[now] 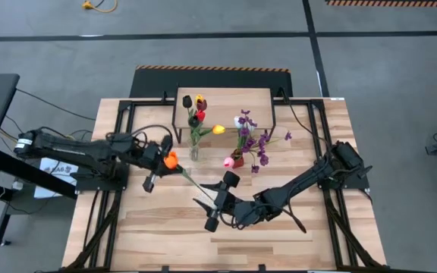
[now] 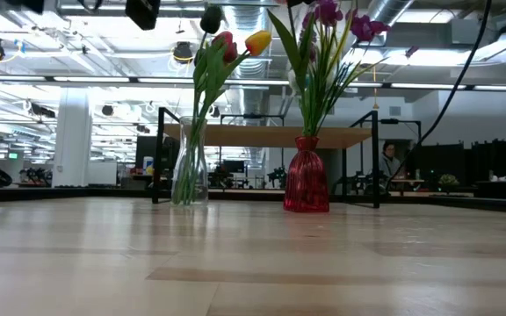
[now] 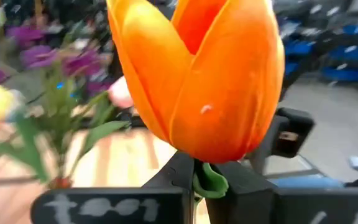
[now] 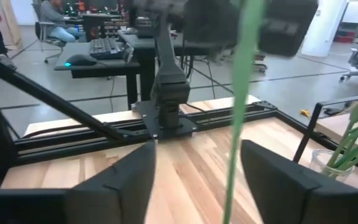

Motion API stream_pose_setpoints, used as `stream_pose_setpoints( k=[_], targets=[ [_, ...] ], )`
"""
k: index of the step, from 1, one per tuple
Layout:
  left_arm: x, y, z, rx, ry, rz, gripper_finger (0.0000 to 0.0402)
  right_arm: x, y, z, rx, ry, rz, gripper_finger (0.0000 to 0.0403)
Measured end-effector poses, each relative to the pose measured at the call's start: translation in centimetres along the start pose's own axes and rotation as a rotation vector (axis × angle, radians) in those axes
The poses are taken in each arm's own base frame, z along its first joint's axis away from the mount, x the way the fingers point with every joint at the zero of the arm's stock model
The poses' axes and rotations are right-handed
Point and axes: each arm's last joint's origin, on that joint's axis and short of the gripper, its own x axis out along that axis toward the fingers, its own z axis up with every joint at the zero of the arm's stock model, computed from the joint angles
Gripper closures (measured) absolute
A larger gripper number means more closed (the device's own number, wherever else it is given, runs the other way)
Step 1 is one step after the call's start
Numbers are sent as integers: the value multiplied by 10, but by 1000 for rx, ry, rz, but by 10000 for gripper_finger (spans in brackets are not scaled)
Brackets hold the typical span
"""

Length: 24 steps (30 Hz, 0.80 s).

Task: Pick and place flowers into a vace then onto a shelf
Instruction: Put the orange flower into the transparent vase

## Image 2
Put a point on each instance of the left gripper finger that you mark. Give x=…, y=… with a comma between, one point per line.
x=142, y=12

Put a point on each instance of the dark red artificial tulip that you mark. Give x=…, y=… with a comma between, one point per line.
x=227, y=46

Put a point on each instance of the yellow red-tipped artificial tulip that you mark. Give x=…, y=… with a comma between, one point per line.
x=258, y=41

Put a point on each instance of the purple artificial flower bunch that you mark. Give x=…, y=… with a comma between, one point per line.
x=365, y=28

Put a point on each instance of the red ribbed glass vase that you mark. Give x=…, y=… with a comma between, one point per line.
x=306, y=184

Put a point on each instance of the background black robot arm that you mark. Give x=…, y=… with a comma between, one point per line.
x=277, y=177

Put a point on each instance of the white building pillar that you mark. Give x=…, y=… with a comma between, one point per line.
x=74, y=140

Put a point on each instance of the clear glass vase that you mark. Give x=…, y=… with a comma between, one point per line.
x=189, y=184

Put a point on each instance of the person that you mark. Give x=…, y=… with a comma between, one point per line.
x=389, y=151

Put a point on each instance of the small green potted plant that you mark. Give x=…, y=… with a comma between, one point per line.
x=448, y=180

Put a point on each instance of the black cabinet row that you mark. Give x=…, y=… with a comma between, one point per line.
x=477, y=160

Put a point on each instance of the wooden shelf black frame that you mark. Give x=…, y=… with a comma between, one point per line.
x=244, y=136

